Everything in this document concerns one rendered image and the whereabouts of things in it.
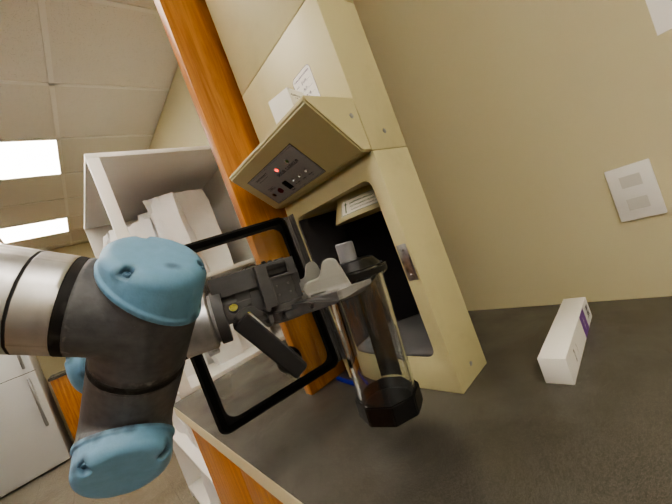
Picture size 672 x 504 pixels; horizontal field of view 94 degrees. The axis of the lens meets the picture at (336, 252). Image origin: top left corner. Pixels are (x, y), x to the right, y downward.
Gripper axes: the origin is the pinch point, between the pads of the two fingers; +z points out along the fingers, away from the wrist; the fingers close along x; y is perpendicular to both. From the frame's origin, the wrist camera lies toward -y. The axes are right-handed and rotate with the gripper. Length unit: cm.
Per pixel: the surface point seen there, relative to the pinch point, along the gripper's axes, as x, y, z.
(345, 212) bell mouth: 16.9, 12.9, 9.8
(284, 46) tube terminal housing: 15, 48, 6
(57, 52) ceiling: 138, 136, -61
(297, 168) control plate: 14.6, 23.5, 1.4
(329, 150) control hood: 6.3, 23.3, 5.5
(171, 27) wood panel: 36, 69, -12
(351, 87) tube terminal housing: 4.1, 32.9, 12.0
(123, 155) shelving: 110, 70, -42
